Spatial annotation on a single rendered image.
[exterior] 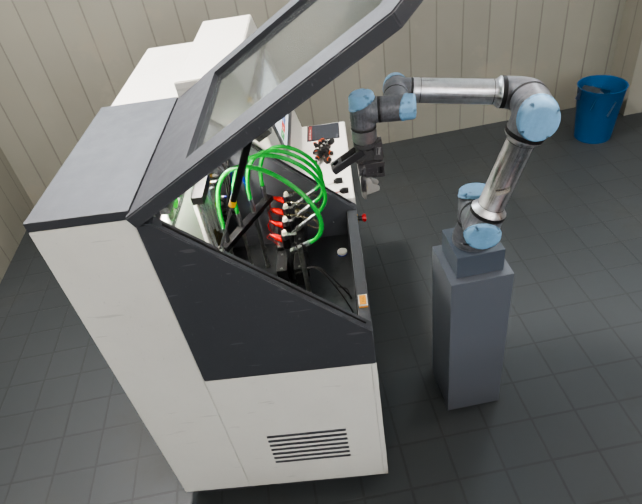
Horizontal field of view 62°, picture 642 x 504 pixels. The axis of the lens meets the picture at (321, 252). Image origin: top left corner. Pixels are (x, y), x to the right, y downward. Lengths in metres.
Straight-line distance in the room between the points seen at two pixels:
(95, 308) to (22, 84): 2.97
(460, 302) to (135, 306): 1.17
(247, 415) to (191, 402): 0.21
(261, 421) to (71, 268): 0.88
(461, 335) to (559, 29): 3.05
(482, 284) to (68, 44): 3.25
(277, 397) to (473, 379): 0.96
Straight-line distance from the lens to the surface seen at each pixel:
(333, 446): 2.21
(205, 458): 2.30
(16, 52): 4.41
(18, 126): 4.64
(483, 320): 2.24
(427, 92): 1.71
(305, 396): 1.93
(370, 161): 1.69
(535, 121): 1.63
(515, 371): 2.82
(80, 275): 1.63
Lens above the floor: 2.21
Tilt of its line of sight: 39 degrees down
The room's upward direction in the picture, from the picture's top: 10 degrees counter-clockwise
